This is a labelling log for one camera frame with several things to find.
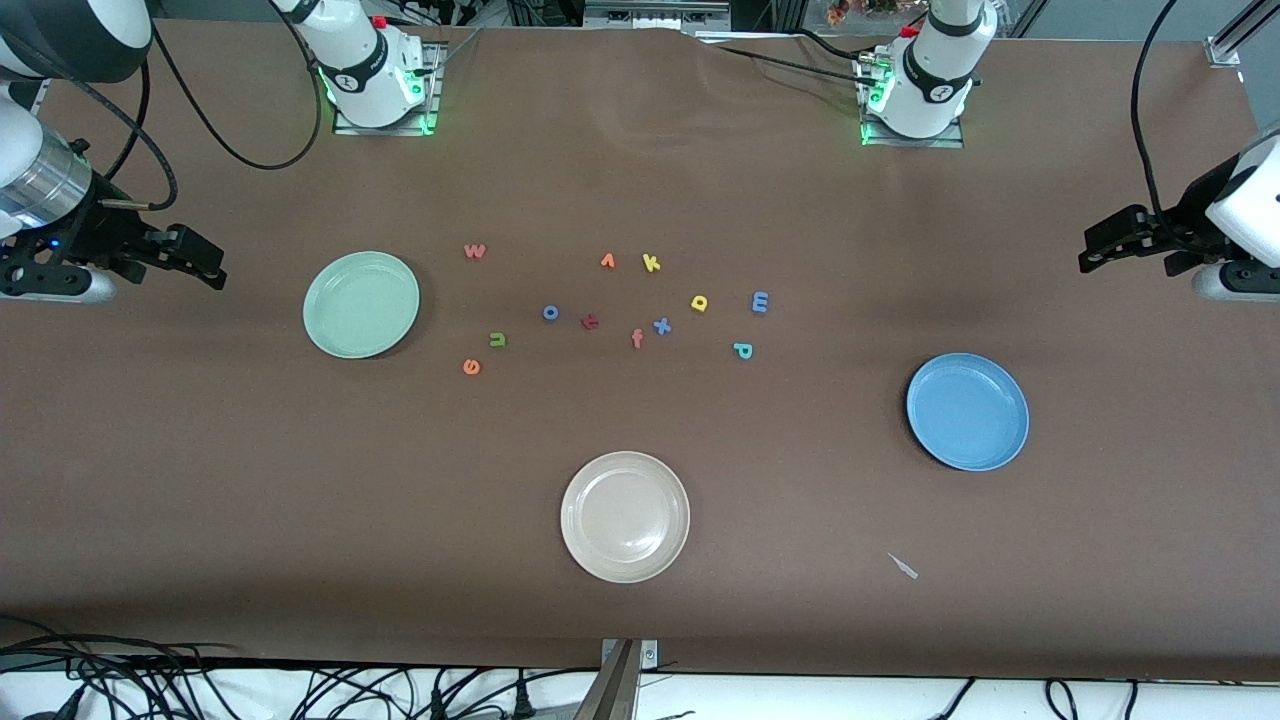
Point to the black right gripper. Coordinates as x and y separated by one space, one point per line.
97 231

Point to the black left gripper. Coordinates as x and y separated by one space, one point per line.
1183 222

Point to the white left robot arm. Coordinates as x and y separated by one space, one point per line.
935 70

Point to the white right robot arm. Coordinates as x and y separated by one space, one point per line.
360 60

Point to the light green plate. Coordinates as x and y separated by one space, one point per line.
360 305

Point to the blue plate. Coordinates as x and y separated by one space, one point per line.
967 412

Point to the brown table cover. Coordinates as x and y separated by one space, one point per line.
800 200

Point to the white paper scrap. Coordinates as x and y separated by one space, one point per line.
905 568

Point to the beige plate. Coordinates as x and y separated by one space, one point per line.
625 517

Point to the grey metal bar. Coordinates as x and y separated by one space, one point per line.
610 695

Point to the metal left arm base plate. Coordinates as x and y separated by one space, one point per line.
915 143

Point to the metal table edge bracket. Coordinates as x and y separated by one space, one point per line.
650 655

